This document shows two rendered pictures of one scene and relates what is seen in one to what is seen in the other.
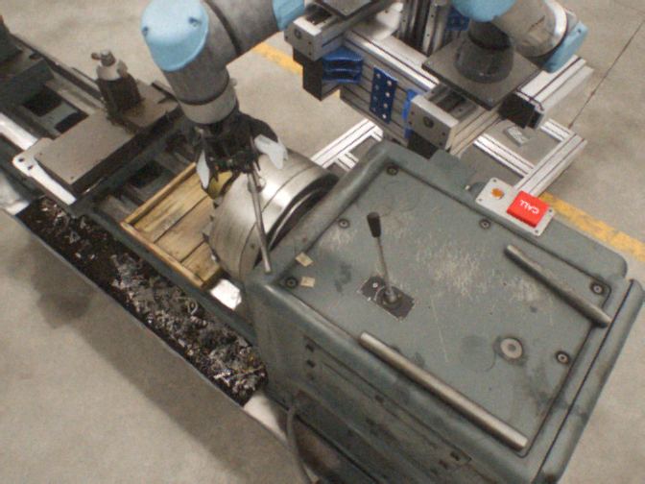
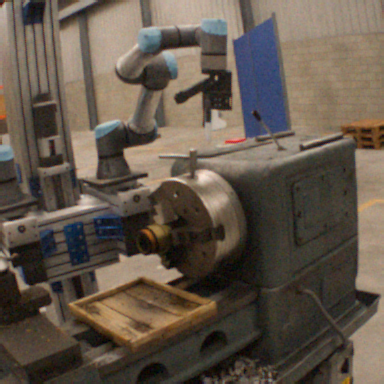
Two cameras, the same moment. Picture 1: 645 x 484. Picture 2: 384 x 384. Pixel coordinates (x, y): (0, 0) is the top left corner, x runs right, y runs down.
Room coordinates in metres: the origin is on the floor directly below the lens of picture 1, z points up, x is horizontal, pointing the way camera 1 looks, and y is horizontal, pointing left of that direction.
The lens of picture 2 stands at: (0.28, 1.54, 1.52)
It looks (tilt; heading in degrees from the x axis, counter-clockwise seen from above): 13 degrees down; 284
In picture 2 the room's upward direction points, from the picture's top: 7 degrees counter-clockwise
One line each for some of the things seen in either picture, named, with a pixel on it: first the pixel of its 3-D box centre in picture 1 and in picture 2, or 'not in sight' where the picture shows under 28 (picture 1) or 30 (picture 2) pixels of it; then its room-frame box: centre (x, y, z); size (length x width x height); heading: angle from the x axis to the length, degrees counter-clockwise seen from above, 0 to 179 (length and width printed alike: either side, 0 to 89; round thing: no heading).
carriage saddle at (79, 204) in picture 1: (106, 138); (13, 356); (1.05, 0.66, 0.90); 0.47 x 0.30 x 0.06; 144
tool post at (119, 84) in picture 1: (118, 87); (3, 285); (1.08, 0.57, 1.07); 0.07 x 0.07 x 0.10; 54
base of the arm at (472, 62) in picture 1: (487, 47); (112, 164); (1.11, -0.40, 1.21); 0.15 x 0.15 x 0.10
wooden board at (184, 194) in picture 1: (209, 213); (138, 310); (0.80, 0.31, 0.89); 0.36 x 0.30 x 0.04; 144
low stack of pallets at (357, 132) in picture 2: not in sight; (371, 133); (-1.02, -8.00, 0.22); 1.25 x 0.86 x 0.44; 57
